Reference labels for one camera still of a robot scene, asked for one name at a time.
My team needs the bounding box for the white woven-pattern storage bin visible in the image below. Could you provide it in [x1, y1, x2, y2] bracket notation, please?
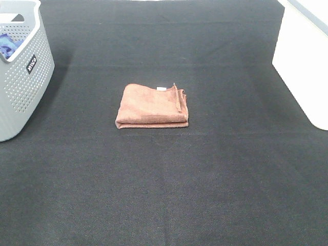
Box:
[272, 1, 327, 130]

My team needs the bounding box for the brown microfibre towel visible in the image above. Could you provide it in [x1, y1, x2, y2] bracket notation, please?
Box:
[115, 84, 189, 129]

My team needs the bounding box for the black table cloth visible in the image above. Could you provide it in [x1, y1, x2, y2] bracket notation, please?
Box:
[1, 1, 327, 245]

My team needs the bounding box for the blue cloth in basket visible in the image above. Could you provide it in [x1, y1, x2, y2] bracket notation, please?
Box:
[1, 34, 23, 59]

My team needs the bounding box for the grey perforated laundry basket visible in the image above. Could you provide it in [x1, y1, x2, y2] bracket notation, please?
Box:
[1, 1, 55, 141]

